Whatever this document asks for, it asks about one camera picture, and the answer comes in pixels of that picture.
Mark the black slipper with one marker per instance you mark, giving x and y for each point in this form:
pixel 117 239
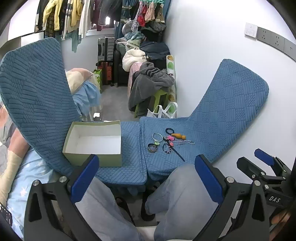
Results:
pixel 123 204
pixel 144 214

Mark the grey hoodie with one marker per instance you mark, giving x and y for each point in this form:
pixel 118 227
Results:
pixel 148 81

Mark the cream and blue bed blanket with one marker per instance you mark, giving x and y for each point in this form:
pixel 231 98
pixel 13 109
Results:
pixel 81 92

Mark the light blue printed bedsheet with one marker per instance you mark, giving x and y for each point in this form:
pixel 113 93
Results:
pixel 34 169

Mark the green bag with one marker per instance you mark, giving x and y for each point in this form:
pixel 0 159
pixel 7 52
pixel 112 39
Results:
pixel 98 78

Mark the row of hanging clothes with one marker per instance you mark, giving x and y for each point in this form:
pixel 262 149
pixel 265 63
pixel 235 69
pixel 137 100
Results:
pixel 76 16

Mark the white tote bag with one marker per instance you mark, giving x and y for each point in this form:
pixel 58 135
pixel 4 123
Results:
pixel 161 113

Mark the pastel patchwork quilt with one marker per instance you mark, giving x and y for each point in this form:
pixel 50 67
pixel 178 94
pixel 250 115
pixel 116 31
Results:
pixel 11 150

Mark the grey suitcase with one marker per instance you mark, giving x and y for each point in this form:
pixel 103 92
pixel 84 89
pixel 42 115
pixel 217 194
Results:
pixel 105 49

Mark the person's right leg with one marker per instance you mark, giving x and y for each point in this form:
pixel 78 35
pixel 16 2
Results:
pixel 185 199

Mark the pale green cardboard box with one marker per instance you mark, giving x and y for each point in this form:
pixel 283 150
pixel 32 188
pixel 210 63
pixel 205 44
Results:
pixel 92 141

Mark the pink blanket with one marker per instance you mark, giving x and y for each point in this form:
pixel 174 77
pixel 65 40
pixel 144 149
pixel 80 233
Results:
pixel 133 71

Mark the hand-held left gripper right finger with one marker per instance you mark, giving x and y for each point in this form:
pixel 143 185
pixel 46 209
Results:
pixel 208 178

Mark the green clip hanger with garments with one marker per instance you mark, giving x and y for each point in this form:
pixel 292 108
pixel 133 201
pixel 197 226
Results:
pixel 148 11

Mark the dark patterned bangle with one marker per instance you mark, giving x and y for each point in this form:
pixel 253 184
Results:
pixel 151 150

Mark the person's right hand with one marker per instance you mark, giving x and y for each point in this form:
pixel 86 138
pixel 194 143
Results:
pixel 281 219

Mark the blue quilted cushion mat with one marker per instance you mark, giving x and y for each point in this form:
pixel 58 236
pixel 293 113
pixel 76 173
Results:
pixel 34 92

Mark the dark armchair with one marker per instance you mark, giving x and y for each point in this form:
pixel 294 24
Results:
pixel 120 69

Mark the white cabinet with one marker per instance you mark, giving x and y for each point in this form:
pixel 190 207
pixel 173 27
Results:
pixel 25 39

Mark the pink hair clip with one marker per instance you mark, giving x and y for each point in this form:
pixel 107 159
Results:
pixel 170 138

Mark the green plastic stool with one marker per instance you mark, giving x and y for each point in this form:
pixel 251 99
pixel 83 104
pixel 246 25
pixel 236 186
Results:
pixel 159 95

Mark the person's left leg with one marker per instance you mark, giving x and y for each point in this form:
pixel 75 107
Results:
pixel 104 213

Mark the person's leg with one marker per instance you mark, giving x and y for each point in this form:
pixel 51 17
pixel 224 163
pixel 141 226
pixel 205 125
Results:
pixel 104 213
pixel 185 199

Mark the pile of clothes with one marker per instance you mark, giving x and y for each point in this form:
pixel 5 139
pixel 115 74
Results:
pixel 152 46

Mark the rolled dotted mat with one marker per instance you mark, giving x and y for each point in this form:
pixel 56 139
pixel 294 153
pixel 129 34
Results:
pixel 170 67

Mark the grey wall socket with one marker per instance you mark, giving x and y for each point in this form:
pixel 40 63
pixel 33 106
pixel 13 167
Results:
pixel 263 36
pixel 291 49
pixel 277 41

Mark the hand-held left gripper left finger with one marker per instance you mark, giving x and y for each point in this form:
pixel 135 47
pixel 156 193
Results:
pixel 84 178

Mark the white puffy jacket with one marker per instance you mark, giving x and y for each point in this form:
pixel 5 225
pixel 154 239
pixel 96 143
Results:
pixel 133 58

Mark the red and black suitcase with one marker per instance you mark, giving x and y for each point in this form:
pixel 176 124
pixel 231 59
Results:
pixel 106 73

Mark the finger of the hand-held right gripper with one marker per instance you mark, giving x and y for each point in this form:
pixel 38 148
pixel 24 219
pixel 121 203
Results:
pixel 263 156
pixel 248 166

